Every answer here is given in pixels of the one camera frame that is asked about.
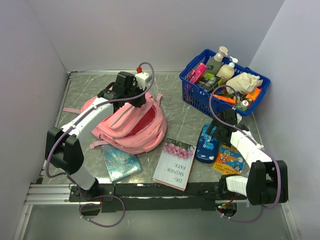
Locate pink school backpack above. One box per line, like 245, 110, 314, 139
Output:
62, 86, 168, 155

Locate beige cloth bag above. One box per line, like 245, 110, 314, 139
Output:
225, 72, 263, 95

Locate teal hardcover book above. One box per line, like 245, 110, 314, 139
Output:
100, 144, 143, 183

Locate white book pink flowers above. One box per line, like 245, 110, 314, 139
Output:
153, 138, 196, 191

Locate blue plastic basket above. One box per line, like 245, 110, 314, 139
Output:
179, 49, 271, 118

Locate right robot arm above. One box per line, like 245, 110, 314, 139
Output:
210, 109, 289, 209

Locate pink box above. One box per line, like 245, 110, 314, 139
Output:
188, 63, 207, 84

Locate orange packet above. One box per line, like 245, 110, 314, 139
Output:
213, 94, 236, 105

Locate yellow children's book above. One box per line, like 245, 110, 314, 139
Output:
212, 144, 246, 175

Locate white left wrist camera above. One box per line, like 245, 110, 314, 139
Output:
135, 66, 152, 90

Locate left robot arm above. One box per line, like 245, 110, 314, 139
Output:
45, 71, 153, 201

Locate orange snack pack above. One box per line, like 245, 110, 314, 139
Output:
245, 87, 261, 102

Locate green bottle red cap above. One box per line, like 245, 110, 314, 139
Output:
236, 98, 253, 112

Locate cream pump bottle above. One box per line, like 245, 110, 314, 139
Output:
216, 56, 238, 84

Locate blue pencil case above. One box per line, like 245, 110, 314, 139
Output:
195, 123, 220, 164

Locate black green box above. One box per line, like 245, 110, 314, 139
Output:
197, 72, 221, 94

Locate grey pump bottle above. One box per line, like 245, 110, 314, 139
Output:
206, 46, 228, 75

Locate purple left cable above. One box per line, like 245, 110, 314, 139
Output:
44, 61, 155, 228

